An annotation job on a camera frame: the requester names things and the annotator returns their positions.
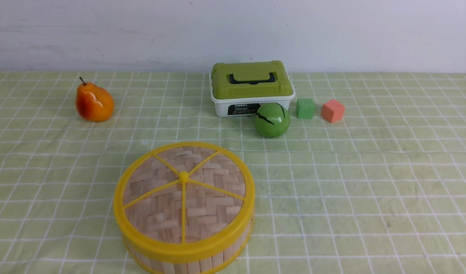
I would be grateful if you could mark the green toy apple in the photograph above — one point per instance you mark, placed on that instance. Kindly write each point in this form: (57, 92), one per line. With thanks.
(271, 120)

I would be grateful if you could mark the orange toy pear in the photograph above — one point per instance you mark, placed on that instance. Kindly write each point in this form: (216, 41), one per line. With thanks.
(93, 103)

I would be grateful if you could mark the yellow rimmed bamboo steamer lid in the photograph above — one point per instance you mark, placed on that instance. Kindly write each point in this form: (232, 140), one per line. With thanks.
(184, 201)

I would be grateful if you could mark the bamboo steamer basket yellow rim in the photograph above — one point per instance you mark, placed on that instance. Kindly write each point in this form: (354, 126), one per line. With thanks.
(208, 265)

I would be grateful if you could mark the green lidded white toolbox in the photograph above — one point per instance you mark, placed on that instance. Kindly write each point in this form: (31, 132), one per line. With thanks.
(239, 89)

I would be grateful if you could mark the salmon pink foam cube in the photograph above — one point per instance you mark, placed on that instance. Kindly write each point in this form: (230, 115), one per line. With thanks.
(332, 111)

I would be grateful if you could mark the green checkered tablecloth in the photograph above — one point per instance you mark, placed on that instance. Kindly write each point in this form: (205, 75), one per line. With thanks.
(382, 191)

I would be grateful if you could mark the green foam cube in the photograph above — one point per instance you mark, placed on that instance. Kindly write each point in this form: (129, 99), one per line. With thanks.
(305, 108)

